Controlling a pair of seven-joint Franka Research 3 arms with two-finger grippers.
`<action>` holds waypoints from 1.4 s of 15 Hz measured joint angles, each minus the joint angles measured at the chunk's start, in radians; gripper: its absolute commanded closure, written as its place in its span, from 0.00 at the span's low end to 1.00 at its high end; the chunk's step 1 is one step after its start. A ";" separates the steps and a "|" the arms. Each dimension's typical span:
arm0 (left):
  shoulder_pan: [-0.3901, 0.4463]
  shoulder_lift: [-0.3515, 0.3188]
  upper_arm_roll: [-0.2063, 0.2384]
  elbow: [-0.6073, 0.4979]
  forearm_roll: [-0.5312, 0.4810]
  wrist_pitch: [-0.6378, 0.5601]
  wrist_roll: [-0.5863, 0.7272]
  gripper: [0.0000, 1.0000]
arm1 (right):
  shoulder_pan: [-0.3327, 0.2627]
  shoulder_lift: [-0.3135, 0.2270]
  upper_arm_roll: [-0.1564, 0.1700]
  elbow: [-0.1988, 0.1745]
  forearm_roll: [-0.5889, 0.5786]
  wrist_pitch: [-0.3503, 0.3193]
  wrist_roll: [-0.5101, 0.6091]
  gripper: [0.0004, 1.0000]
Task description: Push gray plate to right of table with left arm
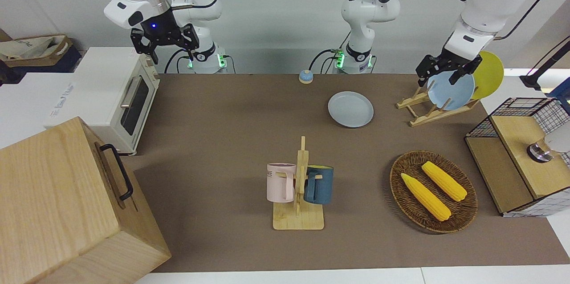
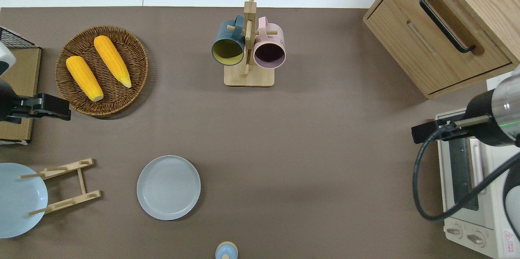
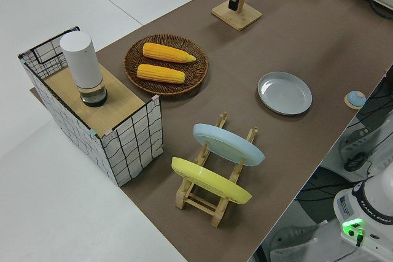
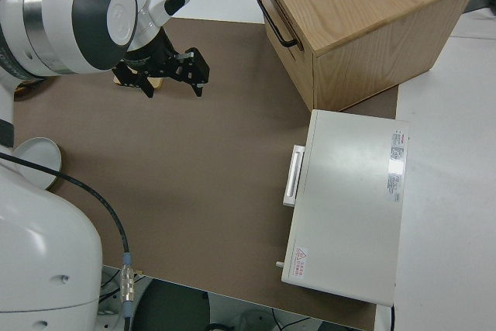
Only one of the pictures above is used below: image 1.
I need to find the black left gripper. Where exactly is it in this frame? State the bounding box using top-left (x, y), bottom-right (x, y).
top-left (416, 54), bottom-right (483, 87)

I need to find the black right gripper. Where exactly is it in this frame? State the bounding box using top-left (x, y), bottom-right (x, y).
top-left (130, 8), bottom-right (200, 65)

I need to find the gray plate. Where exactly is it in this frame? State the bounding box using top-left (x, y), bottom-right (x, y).
top-left (328, 91), bottom-right (375, 128)

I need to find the light blue plate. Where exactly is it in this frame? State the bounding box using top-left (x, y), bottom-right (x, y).
top-left (427, 72), bottom-right (476, 111)

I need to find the wooden plate rack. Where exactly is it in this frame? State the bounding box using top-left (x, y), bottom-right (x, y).
top-left (396, 85), bottom-right (481, 127)

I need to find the yellow plate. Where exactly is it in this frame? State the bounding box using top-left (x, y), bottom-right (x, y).
top-left (470, 51), bottom-right (505, 100)

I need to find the white toaster oven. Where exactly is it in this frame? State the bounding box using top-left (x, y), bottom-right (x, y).
top-left (45, 47), bottom-right (161, 156)

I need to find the brown table mat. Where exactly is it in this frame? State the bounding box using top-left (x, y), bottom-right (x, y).
top-left (122, 73), bottom-right (570, 273)

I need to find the yellow corn cob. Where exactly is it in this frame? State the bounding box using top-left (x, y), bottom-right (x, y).
top-left (401, 173), bottom-right (452, 222)
top-left (421, 161), bottom-right (468, 202)

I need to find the blue object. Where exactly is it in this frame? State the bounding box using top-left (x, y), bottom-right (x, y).
top-left (549, 77), bottom-right (570, 113)

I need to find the white and metal round object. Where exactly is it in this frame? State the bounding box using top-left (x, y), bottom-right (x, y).
top-left (527, 128), bottom-right (570, 163)

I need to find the brown wicker basket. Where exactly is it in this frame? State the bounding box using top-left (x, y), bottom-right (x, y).
top-left (390, 150), bottom-right (478, 234)

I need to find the cardboard box with bag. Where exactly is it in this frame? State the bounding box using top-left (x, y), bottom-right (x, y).
top-left (0, 35), bottom-right (74, 69)

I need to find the white cardboard box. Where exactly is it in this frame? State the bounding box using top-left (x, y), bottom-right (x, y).
top-left (0, 72), bottom-right (90, 149)

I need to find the dark blue mug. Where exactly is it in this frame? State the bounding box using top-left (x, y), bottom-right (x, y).
top-left (304, 165), bottom-right (334, 205)

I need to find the pink mug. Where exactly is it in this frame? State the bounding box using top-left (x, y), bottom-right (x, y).
top-left (266, 163), bottom-right (297, 203)

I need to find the wooden mug stand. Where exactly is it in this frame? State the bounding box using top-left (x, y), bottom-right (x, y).
top-left (273, 136), bottom-right (325, 231)

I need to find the wire grid wooden shelf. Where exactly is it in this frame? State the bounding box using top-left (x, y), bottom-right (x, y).
top-left (464, 97), bottom-right (570, 218)

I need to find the wooden box with black handle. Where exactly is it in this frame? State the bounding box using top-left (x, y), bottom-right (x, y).
top-left (0, 117), bottom-right (172, 284)

